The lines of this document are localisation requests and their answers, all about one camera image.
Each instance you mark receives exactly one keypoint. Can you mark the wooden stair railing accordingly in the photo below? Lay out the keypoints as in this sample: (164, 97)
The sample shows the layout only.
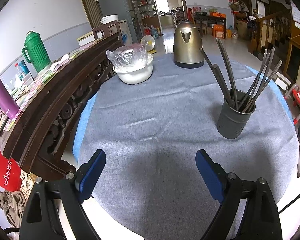
(270, 30)

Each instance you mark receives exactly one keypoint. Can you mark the orange cardboard box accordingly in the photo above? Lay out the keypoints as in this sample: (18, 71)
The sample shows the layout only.
(218, 31)

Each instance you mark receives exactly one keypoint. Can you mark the kitchen storage shelf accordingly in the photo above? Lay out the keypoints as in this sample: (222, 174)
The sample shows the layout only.
(145, 7)

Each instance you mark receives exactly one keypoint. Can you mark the white plastic basin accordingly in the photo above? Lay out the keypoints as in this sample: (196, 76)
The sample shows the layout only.
(135, 75)

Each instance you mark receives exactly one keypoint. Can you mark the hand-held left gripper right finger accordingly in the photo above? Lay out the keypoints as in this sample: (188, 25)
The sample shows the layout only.
(210, 175)

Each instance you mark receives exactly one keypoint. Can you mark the white chest freezer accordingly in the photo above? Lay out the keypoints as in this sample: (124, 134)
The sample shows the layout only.
(126, 33)

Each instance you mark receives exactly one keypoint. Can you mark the blue water jug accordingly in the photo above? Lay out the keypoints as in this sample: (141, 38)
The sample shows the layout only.
(154, 32)

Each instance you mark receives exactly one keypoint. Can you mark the white step stool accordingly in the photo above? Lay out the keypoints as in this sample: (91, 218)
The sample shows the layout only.
(283, 80)

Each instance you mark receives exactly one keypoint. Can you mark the purple thermos bottle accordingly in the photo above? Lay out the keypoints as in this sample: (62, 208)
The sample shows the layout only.
(3, 95)

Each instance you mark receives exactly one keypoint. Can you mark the bundle of dark chopsticks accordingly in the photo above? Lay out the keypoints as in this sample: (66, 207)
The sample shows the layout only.
(227, 67)

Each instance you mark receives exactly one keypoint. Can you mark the brown crumpled rag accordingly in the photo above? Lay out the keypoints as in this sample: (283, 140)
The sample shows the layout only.
(11, 205)

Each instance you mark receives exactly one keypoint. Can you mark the clear plastic bag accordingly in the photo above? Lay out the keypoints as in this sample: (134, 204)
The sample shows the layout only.
(126, 55)

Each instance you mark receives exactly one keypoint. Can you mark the dark wooden chair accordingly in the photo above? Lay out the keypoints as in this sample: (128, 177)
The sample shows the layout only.
(107, 30)

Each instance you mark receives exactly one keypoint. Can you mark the red paper bag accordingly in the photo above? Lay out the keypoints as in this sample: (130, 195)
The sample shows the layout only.
(6, 170)

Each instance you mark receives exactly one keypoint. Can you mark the clear plastic water bottle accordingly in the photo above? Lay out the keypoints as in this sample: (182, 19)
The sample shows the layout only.
(21, 71)

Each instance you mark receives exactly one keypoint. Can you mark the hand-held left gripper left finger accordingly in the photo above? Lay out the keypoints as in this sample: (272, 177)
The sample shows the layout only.
(93, 175)

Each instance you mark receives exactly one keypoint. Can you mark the dark wooden side table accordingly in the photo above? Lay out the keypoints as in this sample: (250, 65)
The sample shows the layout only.
(210, 18)

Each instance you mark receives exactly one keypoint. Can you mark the green thermos flask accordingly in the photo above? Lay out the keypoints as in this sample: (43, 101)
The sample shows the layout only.
(37, 52)

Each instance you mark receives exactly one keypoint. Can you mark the steel electric kettle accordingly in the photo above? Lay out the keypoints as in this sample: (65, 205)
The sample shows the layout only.
(187, 45)

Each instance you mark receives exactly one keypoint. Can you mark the grey tablecloth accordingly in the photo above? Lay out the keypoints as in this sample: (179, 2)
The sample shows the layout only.
(165, 120)

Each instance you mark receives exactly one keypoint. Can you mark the pink wall calendar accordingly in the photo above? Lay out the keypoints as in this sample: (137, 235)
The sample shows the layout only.
(298, 15)

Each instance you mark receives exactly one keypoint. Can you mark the grey refrigerator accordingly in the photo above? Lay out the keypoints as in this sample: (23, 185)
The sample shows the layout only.
(115, 7)

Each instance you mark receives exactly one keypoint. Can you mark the dark metal chopstick holder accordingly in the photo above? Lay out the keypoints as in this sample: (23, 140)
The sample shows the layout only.
(233, 125)

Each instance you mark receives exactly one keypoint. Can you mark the white electric fan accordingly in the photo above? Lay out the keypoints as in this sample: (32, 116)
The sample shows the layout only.
(148, 42)

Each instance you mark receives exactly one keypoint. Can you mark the white rice cooker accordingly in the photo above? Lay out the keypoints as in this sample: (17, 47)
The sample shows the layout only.
(109, 19)

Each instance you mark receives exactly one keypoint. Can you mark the blue table cover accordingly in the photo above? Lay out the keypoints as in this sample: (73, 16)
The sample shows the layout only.
(83, 120)

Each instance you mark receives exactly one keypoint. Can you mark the brown striped curtain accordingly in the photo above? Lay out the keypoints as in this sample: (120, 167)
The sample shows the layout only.
(90, 2)

